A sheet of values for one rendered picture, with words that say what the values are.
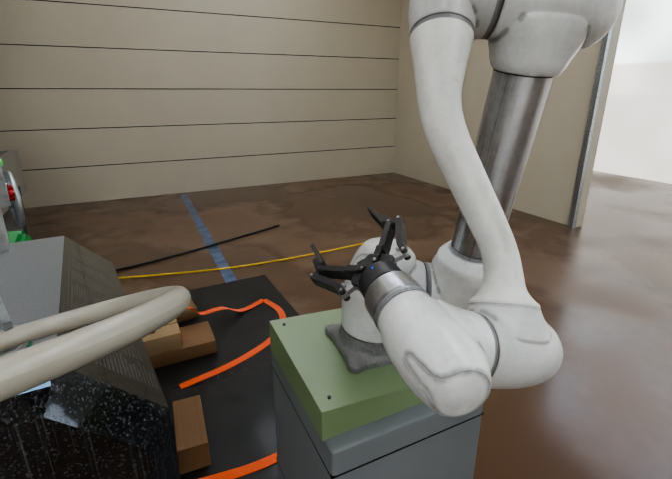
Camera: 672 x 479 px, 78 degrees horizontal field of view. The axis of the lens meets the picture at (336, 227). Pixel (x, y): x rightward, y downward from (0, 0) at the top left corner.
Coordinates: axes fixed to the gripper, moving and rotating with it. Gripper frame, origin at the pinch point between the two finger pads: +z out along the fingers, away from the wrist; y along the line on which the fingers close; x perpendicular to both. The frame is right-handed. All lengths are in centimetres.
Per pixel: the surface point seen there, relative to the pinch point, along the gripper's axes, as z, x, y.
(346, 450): -19.7, -30.1, -23.5
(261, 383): 89, -112, -75
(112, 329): -36, 30, -23
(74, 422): 16, -14, -80
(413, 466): -20, -49, -16
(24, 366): -40, 33, -26
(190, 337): 133, -93, -104
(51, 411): 17, -8, -81
